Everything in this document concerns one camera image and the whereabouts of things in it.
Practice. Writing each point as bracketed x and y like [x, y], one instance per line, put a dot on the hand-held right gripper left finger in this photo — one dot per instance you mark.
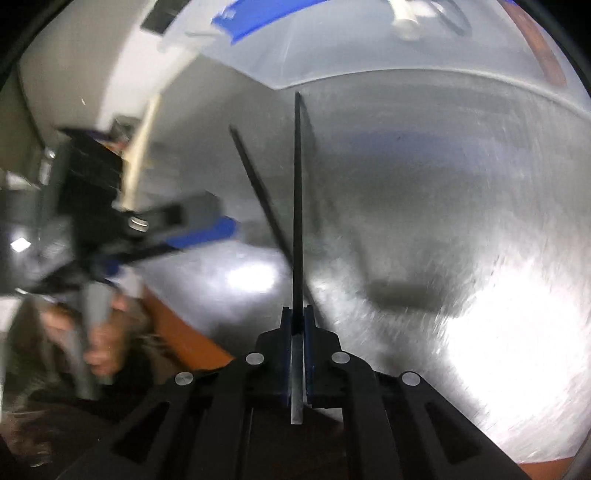
[286, 337]

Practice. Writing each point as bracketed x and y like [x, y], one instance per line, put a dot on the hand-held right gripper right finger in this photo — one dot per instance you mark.
[309, 337]

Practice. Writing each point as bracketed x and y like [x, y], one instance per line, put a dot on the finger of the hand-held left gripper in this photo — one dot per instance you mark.
[207, 233]
[180, 212]

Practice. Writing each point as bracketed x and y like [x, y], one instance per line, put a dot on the wooden cutting board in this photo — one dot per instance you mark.
[138, 152]

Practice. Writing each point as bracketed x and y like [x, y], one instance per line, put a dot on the black wall socket panel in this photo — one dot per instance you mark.
[159, 18]

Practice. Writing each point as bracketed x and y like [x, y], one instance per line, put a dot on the person's left hand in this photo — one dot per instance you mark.
[111, 341]

